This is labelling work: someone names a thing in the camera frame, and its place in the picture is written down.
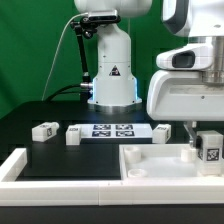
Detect white marker base plate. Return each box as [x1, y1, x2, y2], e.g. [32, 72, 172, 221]
[81, 123, 152, 139]

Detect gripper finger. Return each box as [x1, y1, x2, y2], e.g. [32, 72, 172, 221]
[183, 121, 197, 147]

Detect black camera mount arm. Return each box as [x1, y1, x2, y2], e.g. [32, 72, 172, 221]
[70, 20, 98, 91]

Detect black base cables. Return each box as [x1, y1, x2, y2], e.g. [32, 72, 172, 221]
[43, 83, 90, 102]

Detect green backdrop curtain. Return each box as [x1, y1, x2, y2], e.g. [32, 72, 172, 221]
[0, 0, 186, 118]

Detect white U-shaped fence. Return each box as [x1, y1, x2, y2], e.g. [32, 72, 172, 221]
[0, 148, 224, 206]

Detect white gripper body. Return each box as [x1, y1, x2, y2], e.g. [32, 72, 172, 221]
[147, 44, 224, 121]

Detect white camera cable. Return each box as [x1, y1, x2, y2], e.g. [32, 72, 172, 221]
[41, 12, 90, 102]

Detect grey camera on mount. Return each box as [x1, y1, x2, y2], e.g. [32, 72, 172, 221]
[83, 10, 120, 24]

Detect white square tabletop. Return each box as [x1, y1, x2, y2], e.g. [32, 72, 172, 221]
[119, 144, 224, 179]

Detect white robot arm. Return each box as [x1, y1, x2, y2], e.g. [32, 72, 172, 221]
[74, 0, 224, 127]

